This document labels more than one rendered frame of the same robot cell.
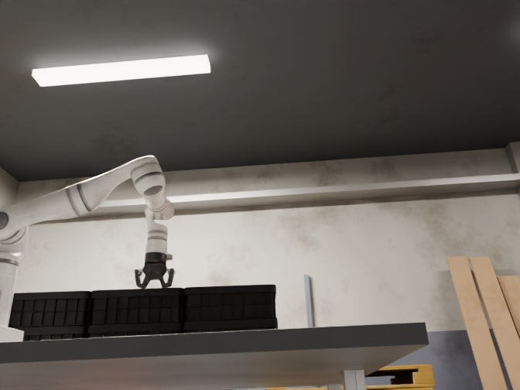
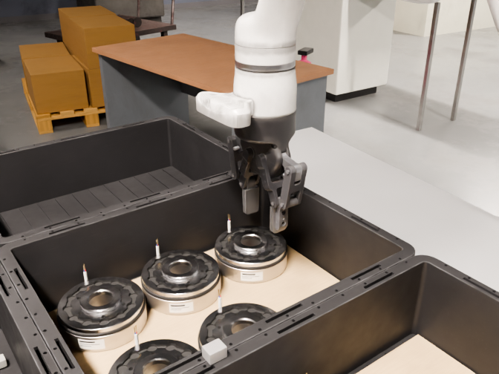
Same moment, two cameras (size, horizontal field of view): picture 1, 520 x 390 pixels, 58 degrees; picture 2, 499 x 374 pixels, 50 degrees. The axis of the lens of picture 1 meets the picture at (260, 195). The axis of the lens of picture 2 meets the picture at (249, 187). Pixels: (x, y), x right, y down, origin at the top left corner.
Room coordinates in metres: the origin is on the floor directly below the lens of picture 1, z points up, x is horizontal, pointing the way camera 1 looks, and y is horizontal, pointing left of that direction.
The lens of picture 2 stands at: (1.95, 0.87, 1.27)
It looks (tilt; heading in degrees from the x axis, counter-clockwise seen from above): 26 degrees down; 235
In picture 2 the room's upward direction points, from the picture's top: straight up
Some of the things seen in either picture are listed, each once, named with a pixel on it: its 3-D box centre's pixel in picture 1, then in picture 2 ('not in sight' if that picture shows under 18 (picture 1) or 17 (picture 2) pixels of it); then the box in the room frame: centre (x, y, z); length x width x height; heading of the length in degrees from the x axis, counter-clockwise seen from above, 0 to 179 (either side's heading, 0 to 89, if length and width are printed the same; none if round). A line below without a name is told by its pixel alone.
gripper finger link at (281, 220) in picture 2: not in sight; (285, 213); (1.57, 0.42, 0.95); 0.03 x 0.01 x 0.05; 90
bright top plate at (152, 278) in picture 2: not in sight; (180, 271); (1.68, 0.34, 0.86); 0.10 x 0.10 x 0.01
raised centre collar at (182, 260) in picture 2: not in sight; (180, 268); (1.68, 0.34, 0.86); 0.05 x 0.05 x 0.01
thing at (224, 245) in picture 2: not in sight; (250, 245); (1.57, 0.34, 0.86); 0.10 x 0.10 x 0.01
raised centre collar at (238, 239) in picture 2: not in sight; (250, 242); (1.57, 0.34, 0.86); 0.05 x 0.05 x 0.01
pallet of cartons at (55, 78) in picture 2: not in sight; (73, 62); (0.72, -3.11, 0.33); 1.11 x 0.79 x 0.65; 86
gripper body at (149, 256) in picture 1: (155, 266); (264, 139); (1.57, 0.37, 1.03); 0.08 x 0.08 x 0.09
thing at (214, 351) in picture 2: not in sight; (214, 351); (1.77, 0.56, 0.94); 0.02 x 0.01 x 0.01; 1
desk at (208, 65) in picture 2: not in sight; (206, 117); (0.55, -1.51, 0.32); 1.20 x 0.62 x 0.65; 97
